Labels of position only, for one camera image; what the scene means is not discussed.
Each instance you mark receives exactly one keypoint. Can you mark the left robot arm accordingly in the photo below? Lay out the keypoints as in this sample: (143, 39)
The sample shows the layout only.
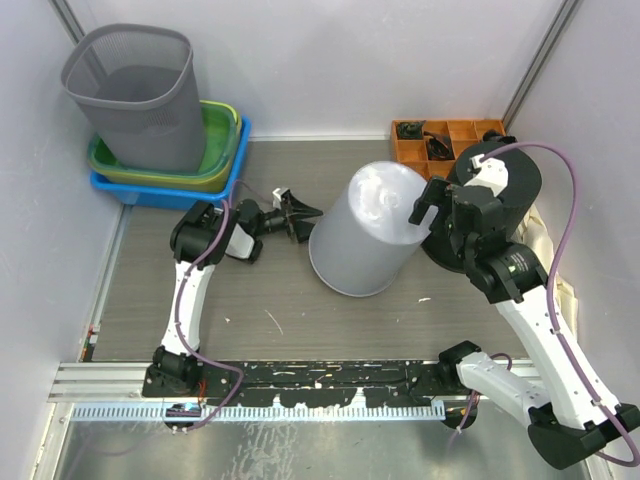
(199, 242)

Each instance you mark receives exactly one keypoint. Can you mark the cream cloth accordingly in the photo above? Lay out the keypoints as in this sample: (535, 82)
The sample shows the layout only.
(532, 232)

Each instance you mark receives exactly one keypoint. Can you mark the aluminium rail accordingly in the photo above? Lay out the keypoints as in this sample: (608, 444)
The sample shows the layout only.
(97, 381)

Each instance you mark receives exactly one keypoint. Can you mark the grey mesh waste basket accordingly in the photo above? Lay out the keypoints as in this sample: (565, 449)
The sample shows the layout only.
(137, 87)

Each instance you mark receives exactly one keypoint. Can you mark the orange compartment tray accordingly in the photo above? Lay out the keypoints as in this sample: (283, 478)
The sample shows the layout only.
(463, 134)

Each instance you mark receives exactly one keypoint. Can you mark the green plastic tub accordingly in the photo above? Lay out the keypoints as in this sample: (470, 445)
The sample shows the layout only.
(222, 126)

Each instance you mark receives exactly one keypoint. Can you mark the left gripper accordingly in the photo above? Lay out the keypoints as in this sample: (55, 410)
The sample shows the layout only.
(303, 228)

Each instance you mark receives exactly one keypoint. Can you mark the black part in tray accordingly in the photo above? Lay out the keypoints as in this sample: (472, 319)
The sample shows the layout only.
(493, 135)
(438, 147)
(410, 130)

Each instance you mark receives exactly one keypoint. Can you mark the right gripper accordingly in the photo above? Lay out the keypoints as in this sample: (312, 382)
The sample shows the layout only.
(434, 193)

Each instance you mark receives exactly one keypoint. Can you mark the light grey round bucket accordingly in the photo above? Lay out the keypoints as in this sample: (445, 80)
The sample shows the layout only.
(358, 247)

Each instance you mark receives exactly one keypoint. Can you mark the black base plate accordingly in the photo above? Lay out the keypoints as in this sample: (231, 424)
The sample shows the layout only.
(311, 384)

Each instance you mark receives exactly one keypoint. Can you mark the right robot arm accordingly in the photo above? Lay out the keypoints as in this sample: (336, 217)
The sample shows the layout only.
(572, 415)

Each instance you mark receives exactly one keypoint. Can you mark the white cable duct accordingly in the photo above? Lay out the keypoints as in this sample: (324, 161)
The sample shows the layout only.
(186, 412)

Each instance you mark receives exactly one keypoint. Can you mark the yellow-green plastic tub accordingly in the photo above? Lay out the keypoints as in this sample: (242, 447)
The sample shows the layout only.
(209, 184)

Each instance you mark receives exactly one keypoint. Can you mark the blue plastic tub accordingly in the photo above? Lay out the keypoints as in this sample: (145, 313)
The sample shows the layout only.
(175, 199)

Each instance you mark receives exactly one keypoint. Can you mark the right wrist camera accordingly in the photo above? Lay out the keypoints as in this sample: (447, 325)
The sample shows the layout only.
(488, 172)

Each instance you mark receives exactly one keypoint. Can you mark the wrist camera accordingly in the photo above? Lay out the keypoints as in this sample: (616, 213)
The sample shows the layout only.
(488, 172)
(281, 196)

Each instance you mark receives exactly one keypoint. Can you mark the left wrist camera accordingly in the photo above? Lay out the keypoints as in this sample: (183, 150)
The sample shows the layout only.
(281, 196)

